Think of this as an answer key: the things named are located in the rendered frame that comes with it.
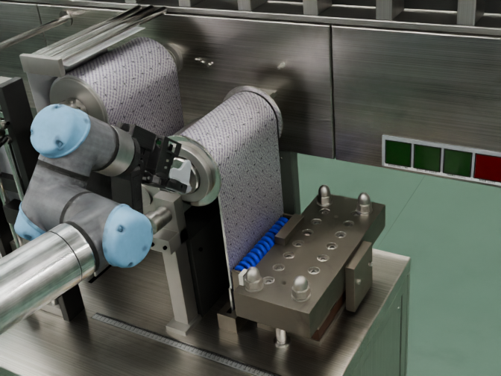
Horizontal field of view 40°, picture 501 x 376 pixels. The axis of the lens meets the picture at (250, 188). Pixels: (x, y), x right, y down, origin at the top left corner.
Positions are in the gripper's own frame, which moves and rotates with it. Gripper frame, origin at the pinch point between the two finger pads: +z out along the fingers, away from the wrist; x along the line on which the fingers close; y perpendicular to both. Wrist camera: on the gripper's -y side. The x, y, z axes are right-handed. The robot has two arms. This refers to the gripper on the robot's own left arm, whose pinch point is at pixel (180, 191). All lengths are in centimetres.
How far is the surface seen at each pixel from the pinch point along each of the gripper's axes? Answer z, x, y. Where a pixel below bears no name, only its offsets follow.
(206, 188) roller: 2.8, -3.5, 1.7
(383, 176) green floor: 251, 43, 49
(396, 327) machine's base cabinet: 56, -30, -16
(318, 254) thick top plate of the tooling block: 26.8, -18.3, -4.5
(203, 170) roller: 0.4, -3.4, 4.5
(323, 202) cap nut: 39.4, -11.7, 7.2
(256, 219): 23.2, -4.6, -0.8
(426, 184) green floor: 250, 19, 49
